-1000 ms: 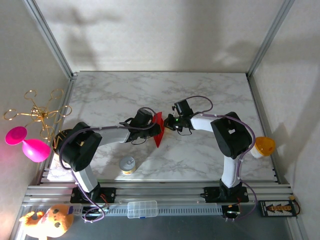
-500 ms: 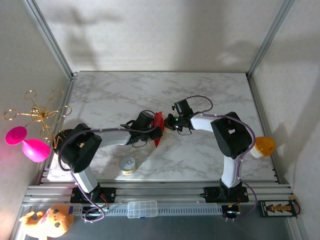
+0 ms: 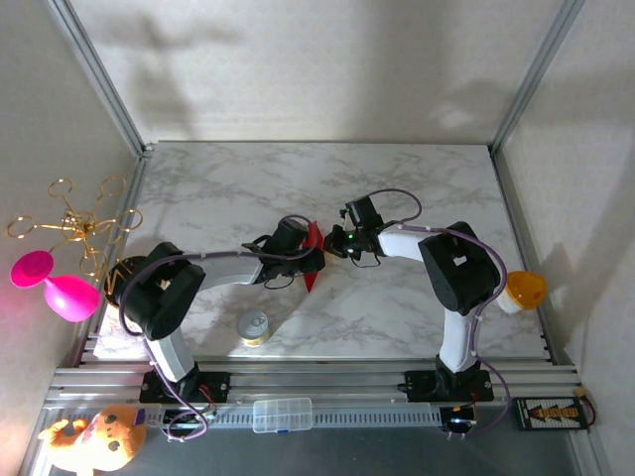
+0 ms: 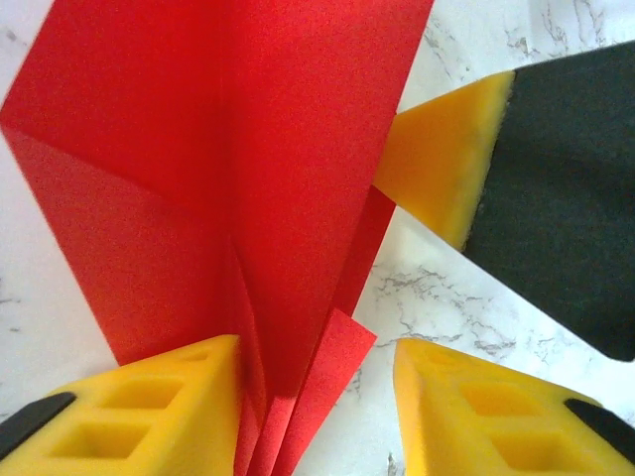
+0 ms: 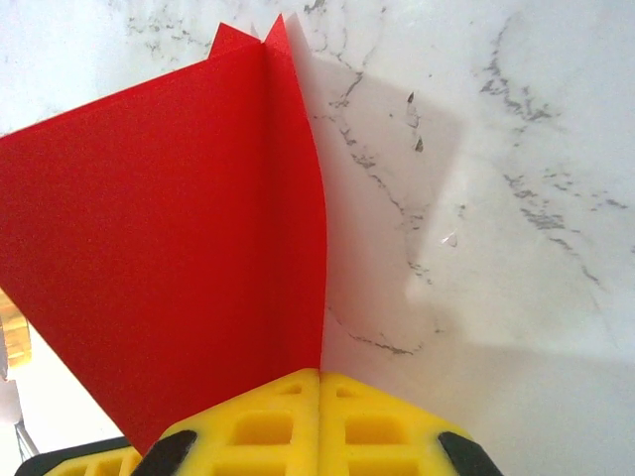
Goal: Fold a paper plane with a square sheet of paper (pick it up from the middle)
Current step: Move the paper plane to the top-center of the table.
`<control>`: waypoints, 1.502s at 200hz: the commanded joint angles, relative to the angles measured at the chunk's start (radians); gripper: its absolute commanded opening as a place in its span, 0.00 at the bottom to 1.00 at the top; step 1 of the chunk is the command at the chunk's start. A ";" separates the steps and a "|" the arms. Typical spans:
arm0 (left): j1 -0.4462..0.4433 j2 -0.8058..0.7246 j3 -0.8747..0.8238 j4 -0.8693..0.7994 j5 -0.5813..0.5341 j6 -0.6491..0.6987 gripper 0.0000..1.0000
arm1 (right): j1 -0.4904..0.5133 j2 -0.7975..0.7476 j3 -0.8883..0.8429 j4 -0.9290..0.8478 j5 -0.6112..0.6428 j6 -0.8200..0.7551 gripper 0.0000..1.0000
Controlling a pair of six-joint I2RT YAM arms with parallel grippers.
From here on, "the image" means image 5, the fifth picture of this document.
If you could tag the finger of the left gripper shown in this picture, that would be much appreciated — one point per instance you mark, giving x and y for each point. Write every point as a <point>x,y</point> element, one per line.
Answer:
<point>99,466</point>

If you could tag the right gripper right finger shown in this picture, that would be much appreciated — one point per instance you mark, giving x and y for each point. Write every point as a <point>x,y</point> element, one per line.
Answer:
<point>377,431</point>

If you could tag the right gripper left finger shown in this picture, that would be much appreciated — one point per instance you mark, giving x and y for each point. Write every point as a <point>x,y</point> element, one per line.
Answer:
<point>258,426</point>

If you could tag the red paper sheet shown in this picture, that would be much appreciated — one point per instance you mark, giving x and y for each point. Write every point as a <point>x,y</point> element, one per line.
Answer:
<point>173,223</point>

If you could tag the silver tin can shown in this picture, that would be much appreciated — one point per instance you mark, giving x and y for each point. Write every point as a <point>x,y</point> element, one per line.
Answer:
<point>12,332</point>

